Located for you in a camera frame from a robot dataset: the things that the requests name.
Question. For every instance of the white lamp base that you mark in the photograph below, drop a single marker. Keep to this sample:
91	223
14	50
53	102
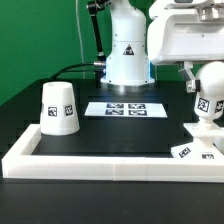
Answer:
207	144

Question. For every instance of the white lamp bulb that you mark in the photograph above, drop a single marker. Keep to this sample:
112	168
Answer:
209	103

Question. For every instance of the white U-shaped frame wall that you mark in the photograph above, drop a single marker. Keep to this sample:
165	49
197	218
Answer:
21	162

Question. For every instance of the white lamp shade cone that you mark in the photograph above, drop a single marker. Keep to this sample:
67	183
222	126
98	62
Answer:
58	113

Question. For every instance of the white marker tag sheet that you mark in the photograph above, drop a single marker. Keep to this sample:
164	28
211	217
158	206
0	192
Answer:
151	110

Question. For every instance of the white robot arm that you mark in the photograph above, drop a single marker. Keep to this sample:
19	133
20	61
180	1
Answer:
128	65

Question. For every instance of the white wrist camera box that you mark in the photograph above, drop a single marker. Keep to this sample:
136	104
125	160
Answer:
160	5

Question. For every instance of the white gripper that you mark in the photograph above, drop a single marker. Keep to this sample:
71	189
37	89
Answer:
180	36

